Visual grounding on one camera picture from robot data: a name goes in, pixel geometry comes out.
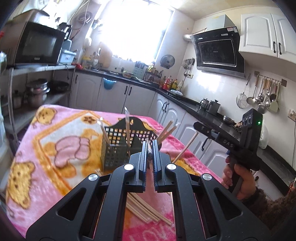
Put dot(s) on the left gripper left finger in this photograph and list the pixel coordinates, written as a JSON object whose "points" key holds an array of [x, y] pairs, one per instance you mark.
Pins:
{"points": [[95, 208]]}

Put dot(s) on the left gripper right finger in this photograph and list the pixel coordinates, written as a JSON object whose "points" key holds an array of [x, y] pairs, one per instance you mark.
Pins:
{"points": [[203, 209]]}

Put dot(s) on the bamboo chopsticks pair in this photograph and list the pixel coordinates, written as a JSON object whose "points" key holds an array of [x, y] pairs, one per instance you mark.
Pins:
{"points": [[127, 128], [105, 135], [149, 151], [185, 148], [168, 130]]}

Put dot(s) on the person's right forearm sleeve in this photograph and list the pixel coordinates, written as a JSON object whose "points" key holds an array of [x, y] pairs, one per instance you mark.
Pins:
{"points": [[271, 213]]}

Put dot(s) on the white lower kitchen cabinets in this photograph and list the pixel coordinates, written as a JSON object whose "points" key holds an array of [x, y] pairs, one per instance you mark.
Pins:
{"points": [[87, 92]]}

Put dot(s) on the kitchen window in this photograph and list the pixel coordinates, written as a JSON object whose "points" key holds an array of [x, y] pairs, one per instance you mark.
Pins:
{"points": [[134, 30]]}

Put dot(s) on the person's right hand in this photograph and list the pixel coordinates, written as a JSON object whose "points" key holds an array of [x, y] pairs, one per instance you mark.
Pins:
{"points": [[248, 186]]}

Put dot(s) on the hanging strainer ladle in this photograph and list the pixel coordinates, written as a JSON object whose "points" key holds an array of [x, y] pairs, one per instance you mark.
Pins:
{"points": [[241, 98]]}

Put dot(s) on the dark green utensil basket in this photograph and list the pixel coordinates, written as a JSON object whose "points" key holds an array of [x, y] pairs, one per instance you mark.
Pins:
{"points": [[116, 151]]}

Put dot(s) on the steel kettle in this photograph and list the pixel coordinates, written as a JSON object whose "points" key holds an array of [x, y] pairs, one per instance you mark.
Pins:
{"points": [[204, 104]]}

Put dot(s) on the black range hood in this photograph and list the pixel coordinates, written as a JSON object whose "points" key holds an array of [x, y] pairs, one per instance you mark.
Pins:
{"points": [[217, 51]]}

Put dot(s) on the white upper cabinets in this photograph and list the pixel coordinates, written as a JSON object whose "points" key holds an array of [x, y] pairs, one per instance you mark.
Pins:
{"points": [[269, 35]]}

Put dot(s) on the blue hanging trash bin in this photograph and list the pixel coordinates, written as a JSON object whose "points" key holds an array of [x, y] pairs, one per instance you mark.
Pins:
{"points": [[108, 84]]}

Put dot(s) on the steel pot on shelf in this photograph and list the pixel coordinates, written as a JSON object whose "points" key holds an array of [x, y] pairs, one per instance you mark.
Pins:
{"points": [[36, 92]]}

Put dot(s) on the metal shelf rack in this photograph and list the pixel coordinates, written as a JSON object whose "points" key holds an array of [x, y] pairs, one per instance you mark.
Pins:
{"points": [[21, 117]]}

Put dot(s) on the wooden cutting board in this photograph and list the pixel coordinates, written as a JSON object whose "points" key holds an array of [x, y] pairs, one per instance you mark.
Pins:
{"points": [[105, 55]]}

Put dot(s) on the grey plastic dish bin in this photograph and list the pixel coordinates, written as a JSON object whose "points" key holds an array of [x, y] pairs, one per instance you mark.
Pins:
{"points": [[66, 57]]}

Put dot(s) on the black microwave oven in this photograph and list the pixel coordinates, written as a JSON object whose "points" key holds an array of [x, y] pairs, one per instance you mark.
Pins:
{"points": [[31, 43]]}

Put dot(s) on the wall exhaust fan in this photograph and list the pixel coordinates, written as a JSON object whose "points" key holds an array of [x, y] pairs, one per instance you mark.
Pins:
{"points": [[167, 61]]}

